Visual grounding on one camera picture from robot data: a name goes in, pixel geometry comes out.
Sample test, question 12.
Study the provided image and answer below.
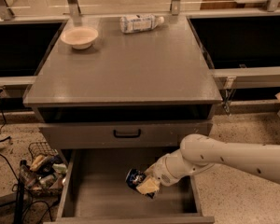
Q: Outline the blue pepsi can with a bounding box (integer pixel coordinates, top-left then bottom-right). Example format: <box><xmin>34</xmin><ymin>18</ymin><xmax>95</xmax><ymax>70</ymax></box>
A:
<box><xmin>125</xmin><ymin>169</ymin><xmax>147</xmax><ymax>192</ymax></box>

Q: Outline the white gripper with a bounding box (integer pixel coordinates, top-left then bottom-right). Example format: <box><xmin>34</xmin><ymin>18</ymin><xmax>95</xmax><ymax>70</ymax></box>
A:
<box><xmin>136</xmin><ymin>154</ymin><xmax>178</xmax><ymax>195</ymax></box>

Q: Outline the metal railing frame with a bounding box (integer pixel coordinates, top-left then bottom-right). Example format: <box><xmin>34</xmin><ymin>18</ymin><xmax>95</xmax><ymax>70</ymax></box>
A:
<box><xmin>0</xmin><ymin>0</ymin><xmax>280</xmax><ymax>23</ymax></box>

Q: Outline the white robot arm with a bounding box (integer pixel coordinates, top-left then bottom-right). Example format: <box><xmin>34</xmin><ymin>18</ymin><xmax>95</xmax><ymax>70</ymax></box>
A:
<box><xmin>133</xmin><ymin>134</ymin><xmax>280</xmax><ymax>195</ymax></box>

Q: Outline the open grey middle drawer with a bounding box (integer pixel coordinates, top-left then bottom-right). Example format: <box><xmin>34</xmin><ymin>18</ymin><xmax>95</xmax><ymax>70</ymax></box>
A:
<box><xmin>45</xmin><ymin>147</ymin><xmax>215</xmax><ymax>224</ymax></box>

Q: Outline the grey drawer cabinet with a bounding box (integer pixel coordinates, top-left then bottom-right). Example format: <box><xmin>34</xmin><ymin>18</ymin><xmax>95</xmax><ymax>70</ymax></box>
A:
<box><xmin>22</xmin><ymin>15</ymin><xmax>223</xmax><ymax>224</ymax></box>

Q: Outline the black floor cable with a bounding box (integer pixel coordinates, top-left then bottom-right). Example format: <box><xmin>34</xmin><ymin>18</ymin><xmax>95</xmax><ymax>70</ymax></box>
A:
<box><xmin>0</xmin><ymin>87</ymin><xmax>13</xmax><ymax>147</ymax></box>

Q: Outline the wire basket with items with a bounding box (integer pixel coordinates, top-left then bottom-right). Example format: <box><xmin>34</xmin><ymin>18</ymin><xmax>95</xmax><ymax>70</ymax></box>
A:
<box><xmin>20</xmin><ymin>142</ymin><xmax>67</xmax><ymax>197</ymax></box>

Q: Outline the black stand post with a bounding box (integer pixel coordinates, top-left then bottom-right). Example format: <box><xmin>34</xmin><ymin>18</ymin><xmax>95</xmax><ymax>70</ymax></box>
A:
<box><xmin>12</xmin><ymin>160</ymin><xmax>28</xmax><ymax>224</ymax></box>

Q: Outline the black drawer handle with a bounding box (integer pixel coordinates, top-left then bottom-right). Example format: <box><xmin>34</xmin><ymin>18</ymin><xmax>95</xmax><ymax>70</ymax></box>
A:
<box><xmin>113</xmin><ymin>129</ymin><xmax>142</xmax><ymax>139</ymax></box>

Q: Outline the clear plastic water bottle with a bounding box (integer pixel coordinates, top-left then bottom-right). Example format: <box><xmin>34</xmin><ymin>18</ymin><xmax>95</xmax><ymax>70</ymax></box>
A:
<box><xmin>119</xmin><ymin>14</ymin><xmax>164</xmax><ymax>34</ymax></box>

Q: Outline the grey top drawer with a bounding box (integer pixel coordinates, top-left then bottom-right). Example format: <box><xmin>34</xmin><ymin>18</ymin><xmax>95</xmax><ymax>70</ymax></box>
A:
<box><xmin>40</xmin><ymin>120</ymin><xmax>213</xmax><ymax>149</ymax></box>

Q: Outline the white bowl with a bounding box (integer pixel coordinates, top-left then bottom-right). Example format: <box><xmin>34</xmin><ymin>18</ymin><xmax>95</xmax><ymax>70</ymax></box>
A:
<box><xmin>61</xmin><ymin>26</ymin><xmax>98</xmax><ymax>49</ymax></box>

